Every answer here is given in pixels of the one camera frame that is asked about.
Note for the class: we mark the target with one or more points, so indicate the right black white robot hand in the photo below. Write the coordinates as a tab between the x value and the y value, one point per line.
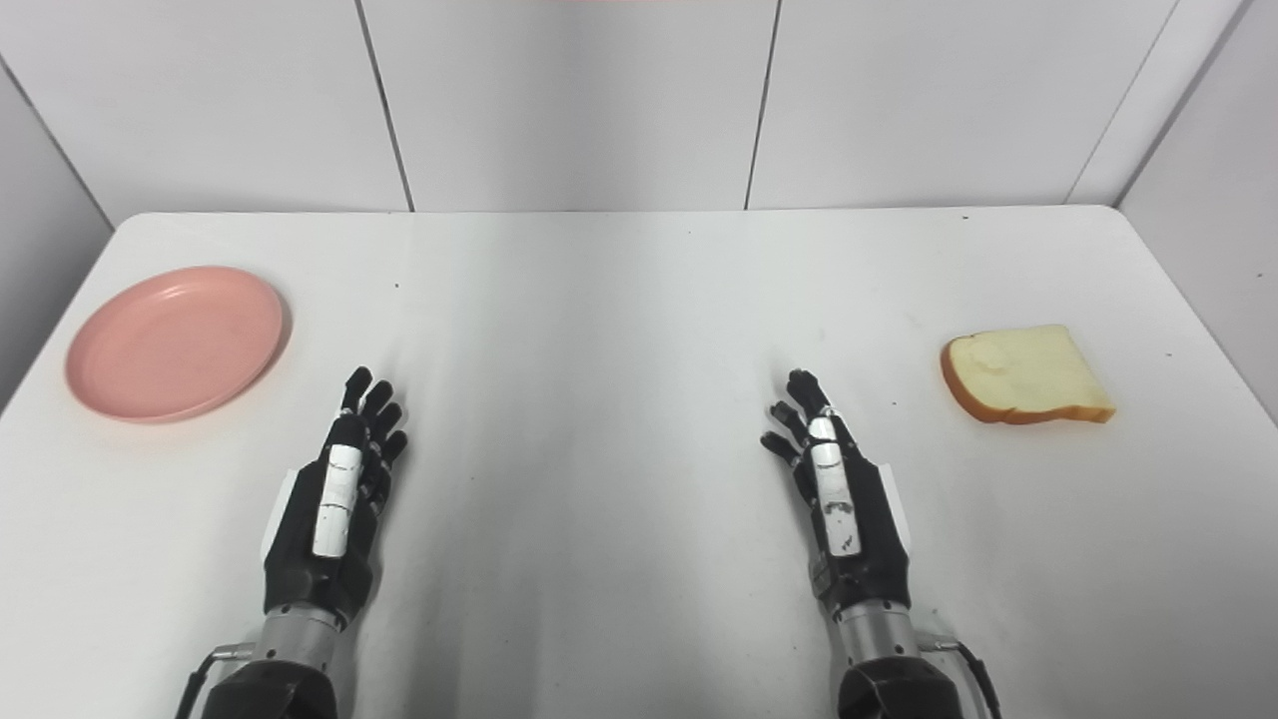
864	544

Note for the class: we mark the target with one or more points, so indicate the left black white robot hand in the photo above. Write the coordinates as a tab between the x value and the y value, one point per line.
310	559

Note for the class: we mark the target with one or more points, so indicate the slice of bread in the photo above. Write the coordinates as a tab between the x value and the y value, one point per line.
1028	374

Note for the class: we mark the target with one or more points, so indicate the pink round plate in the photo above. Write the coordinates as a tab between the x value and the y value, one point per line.
175	345

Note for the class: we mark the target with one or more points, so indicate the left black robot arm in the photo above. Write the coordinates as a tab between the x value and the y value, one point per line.
280	669

